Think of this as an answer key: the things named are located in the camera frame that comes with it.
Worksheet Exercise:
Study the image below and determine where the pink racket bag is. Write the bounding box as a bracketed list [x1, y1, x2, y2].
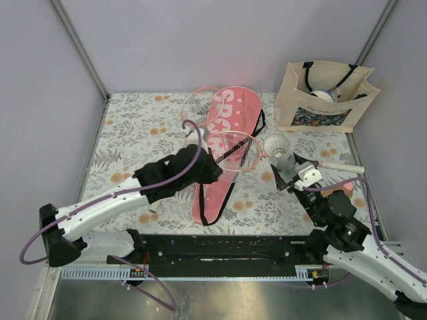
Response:
[192, 86, 266, 226]

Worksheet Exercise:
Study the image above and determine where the white shuttlecock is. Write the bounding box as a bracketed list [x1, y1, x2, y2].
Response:
[264, 133, 291, 157]

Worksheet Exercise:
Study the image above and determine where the white shuttlecock tube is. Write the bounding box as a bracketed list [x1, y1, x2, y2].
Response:
[267, 144, 296, 181]

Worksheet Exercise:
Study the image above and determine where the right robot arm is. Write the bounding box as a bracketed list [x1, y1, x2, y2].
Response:
[271, 157, 426, 319]

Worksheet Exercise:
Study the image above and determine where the pink racket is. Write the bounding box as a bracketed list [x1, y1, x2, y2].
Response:
[202, 130, 366, 175]
[149, 87, 224, 213]

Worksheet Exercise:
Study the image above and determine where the white slotted cable duct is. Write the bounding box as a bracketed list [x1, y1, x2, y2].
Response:
[61, 261, 312, 281]

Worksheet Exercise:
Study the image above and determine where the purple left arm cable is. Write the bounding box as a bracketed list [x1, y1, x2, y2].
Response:
[19, 119, 203, 311]

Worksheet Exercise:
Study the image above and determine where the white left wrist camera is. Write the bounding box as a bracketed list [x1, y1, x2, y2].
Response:
[183, 128, 207, 149]

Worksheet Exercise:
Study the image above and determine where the beige canvas tote bag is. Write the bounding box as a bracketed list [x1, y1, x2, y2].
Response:
[274, 61, 380, 133]

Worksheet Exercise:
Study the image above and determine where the pink racket far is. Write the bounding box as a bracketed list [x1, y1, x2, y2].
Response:
[149, 87, 224, 213]

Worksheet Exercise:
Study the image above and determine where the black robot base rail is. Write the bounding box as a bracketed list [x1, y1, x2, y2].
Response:
[124, 235, 324, 269]

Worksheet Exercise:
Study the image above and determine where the pink capped bottle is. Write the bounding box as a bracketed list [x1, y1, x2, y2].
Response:
[336, 182, 354, 198]

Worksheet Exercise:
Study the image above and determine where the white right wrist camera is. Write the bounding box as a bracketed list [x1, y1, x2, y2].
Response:
[294, 161, 322, 191]

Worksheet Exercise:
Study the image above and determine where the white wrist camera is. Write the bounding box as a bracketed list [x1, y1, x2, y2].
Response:
[294, 161, 322, 191]
[183, 128, 207, 149]

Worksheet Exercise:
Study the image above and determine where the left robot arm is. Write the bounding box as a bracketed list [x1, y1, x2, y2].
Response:
[39, 145, 223, 267]

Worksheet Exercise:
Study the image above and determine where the floral table cloth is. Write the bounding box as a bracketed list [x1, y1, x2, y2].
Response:
[73, 91, 380, 236]

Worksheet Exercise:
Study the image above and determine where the pink racket near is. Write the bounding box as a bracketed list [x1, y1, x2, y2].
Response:
[202, 130, 366, 175]

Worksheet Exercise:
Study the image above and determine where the water bottle in tote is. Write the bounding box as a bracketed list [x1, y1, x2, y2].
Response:
[311, 86, 341, 103]

